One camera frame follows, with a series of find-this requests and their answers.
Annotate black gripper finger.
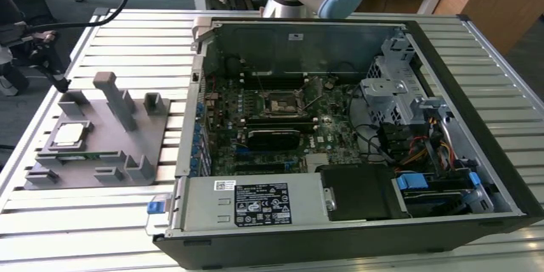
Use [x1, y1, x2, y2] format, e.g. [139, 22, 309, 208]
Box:
[40, 60, 72, 94]

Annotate silver CPU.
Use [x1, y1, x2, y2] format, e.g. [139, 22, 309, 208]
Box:
[49, 122, 92, 149]

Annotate metal socket cover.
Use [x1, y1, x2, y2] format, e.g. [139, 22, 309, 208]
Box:
[296, 75, 324, 111]

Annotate CPU socket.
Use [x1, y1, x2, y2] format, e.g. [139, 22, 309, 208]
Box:
[261, 89, 308, 117]

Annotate white furniture foot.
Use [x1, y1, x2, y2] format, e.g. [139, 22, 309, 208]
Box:
[0, 71, 19, 97]

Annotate green RAM stick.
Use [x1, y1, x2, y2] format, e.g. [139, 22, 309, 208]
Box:
[53, 151, 116, 161]

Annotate grey parts rack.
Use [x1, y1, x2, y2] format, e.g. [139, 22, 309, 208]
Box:
[23, 71, 172, 190]

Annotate black RAM slot bank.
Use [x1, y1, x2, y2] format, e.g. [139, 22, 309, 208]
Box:
[237, 116, 319, 133]
[237, 72, 311, 88]

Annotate silver power supply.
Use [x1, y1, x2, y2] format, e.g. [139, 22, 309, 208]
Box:
[168, 172, 336, 231]

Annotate black graphics card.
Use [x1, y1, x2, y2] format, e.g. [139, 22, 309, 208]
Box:
[245, 128, 301, 152]

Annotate black expansion slot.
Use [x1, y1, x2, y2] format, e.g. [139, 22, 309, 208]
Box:
[233, 163, 285, 173]

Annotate silver chipset heatsink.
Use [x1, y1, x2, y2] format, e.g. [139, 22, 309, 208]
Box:
[304, 153, 331, 168]

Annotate green motherboard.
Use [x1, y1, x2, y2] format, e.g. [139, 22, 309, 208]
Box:
[203, 73, 367, 177]

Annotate silver disk bay cage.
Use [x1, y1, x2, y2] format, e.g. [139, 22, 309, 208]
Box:
[359, 38, 431, 126]

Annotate black PC case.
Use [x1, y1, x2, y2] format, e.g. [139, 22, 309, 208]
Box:
[151, 13, 544, 271]

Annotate black plastic shroud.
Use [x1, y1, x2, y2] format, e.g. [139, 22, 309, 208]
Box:
[319, 163, 409, 222]

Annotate blue disk carrier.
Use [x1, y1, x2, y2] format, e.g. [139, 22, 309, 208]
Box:
[395, 173, 428, 195]

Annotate black disk drive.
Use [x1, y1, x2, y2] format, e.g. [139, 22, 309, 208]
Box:
[401, 189, 472, 217]

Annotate wooden cabinet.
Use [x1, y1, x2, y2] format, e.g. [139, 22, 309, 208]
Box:
[432, 0, 544, 56]

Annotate coloured power wires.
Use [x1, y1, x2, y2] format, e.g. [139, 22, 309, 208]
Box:
[395, 136, 453, 171]

